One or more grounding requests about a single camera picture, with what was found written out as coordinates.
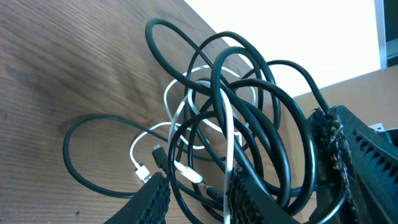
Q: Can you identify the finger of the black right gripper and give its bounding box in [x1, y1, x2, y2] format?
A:
[308, 106, 397, 223]

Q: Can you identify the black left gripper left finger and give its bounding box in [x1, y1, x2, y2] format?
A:
[104, 172, 170, 224]

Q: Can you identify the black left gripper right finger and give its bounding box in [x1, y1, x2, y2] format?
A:
[228, 166, 299, 224]

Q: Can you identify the white cable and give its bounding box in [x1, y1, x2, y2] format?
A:
[129, 64, 257, 224]

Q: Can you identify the black cable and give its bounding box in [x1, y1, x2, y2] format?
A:
[62, 17, 349, 224]

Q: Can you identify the cardboard box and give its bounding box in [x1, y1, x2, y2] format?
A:
[279, 64, 398, 224]

